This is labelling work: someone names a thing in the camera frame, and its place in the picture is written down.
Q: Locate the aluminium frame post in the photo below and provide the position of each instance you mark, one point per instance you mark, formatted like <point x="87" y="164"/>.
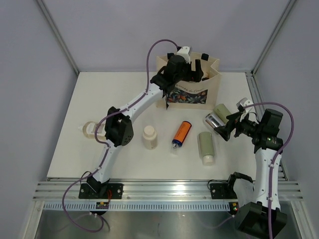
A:
<point x="274" y="34"/>
<point x="43" y="8"/>

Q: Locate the cream bottle with round cap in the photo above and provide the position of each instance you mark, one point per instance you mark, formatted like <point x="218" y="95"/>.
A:
<point x="150" y="137"/>

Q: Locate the left aluminium frame post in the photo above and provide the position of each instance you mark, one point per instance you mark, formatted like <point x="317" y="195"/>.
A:
<point x="43" y="8"/>

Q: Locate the slotted white cable duct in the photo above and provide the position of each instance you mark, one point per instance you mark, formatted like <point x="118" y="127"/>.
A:
<point x="210" y="206"/>

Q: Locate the right aluminium frame post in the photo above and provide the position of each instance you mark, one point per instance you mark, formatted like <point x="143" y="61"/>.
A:
<point x="274" y="34"/>

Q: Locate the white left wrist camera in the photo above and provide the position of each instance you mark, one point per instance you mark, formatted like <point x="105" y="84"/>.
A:
<point x="185" y="52"/>

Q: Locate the sage green bottle white cap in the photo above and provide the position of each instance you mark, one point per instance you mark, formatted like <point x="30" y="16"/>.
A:
<point x="206" y="148"/>

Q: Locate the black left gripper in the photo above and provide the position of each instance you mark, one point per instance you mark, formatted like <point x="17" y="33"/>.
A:
<point x="191" y="76"/>

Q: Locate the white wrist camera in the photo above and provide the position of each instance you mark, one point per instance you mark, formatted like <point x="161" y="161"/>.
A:
<point x="185" y="52"/>
<point x="244" y="105"/>

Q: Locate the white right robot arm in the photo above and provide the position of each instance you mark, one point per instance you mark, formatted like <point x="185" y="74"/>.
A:
<point x="259" y="213"/>

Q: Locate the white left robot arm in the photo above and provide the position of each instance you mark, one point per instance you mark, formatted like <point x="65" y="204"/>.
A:
<point x="119" y="121"/>

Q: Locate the small sage green bottle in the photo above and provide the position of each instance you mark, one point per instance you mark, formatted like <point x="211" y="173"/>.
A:
<point x="222" y="112"/>

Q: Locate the orange blue spray bottle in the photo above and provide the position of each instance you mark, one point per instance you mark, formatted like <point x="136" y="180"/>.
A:
<point x="180" y="136"/>

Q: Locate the beige canvas tote bag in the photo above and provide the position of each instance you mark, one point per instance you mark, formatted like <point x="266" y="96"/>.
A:
<point x="196" y="95"/>

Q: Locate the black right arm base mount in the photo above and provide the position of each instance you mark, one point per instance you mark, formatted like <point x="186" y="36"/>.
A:
<point x="220" y="190"/>

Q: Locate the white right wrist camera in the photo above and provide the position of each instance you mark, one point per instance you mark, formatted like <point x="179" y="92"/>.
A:
<point x="244" y="105"/>

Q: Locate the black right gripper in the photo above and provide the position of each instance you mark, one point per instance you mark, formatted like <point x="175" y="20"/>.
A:
<point x="226" y="130"/>

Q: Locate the shiny silver bottle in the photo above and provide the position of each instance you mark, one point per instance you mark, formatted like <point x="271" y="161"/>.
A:
<point x="212" y="121"/>

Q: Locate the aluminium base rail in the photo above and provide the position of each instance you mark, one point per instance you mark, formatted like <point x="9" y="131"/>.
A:
<point x="154" y="190"/>

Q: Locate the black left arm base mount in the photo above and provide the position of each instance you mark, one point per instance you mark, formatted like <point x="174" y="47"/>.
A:
<point x="110" y="190"/>

